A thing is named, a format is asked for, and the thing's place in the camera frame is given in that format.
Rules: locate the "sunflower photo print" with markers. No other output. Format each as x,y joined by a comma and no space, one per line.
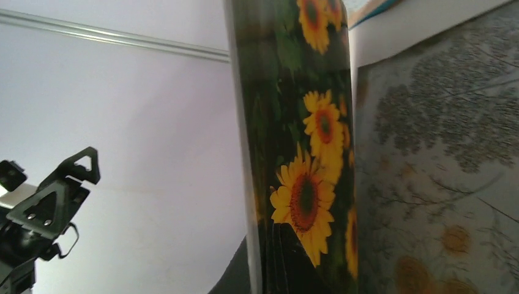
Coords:
292,73

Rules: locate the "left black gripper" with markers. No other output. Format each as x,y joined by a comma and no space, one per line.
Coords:
48,212

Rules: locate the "floral patterned table mat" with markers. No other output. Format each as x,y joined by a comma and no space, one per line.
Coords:
436,137

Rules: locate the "teal and wood picture frame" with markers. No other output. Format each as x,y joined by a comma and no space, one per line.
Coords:
359,11

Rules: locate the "white mat sunflower photo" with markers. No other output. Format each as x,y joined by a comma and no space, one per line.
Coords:
407,24

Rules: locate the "metal enclosure corner rail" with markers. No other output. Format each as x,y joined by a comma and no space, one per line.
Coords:
83,31

